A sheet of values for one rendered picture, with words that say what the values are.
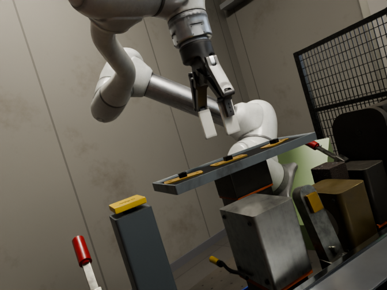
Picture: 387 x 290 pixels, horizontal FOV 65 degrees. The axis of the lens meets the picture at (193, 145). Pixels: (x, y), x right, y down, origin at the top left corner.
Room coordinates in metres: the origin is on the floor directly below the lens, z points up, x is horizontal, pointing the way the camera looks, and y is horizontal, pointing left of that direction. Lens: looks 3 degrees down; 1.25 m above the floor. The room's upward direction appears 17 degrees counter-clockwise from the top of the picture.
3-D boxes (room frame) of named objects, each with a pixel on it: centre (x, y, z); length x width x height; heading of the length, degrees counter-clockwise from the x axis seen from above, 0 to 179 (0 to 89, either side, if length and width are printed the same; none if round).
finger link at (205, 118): (0.75, -0.05, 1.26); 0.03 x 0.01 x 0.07; 106
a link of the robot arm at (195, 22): (0.68, -0.07, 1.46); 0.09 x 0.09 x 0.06
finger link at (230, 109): (0.60, -0.09, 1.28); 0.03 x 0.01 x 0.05; 16
